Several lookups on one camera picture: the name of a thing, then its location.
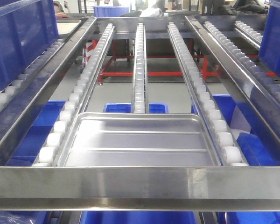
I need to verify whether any ribbed silver metal tray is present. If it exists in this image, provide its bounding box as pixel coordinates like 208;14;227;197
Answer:
57;112;220;167

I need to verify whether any silver tray far left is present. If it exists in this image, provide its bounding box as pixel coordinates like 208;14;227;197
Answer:
57;19;81;36

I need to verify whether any middle white roller track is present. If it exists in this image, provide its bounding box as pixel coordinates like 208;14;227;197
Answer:
131;23;149;113

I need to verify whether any small blue bin below centre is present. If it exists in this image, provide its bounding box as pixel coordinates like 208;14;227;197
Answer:
103;103;169;113

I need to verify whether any right white roller track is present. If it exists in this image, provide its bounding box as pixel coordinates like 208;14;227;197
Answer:
168;22;249;167

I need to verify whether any left white roller track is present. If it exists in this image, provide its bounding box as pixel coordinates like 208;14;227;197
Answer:
32;23;115;167

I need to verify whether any distant blue crate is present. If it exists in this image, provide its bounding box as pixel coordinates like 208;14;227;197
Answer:
93;6;130;18

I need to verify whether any blue bin bottom centre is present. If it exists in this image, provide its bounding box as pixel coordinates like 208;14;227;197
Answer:
80;211;196;224

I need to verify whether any blue bin below left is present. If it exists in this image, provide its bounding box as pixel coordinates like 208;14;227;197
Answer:
6;100;65;167

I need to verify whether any blue bin below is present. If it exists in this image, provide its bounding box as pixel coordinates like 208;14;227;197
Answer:
6;100;65;167
213;94;280;166

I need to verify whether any left steel lane divider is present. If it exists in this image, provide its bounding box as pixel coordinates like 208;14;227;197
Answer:
0;18;96;166

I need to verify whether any steel lane divider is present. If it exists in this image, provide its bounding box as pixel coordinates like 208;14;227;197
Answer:
186;16;280;152
0;18;96;166

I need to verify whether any blue bin below right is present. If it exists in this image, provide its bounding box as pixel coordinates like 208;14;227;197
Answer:
213;94;280;166

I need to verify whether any right steel lane divider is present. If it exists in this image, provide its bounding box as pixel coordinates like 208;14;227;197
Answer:
186;16;280;152

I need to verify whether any rightmost short roller track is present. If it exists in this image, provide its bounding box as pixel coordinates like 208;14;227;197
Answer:
234;21;263;50

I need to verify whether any far-right white roller track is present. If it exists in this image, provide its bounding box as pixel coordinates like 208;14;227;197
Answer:
203;21;280;103

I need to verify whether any large blue bin left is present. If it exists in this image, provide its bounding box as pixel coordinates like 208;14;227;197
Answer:
0;0;58;91

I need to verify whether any large blue bin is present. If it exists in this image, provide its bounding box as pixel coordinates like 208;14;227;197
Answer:
0;0;58;91
259;0;280;77

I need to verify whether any large blue bin right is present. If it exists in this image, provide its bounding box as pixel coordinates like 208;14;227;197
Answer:
259;0;280;77

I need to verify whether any red metal floor frame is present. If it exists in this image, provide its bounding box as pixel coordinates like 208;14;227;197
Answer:
91;38;277;84

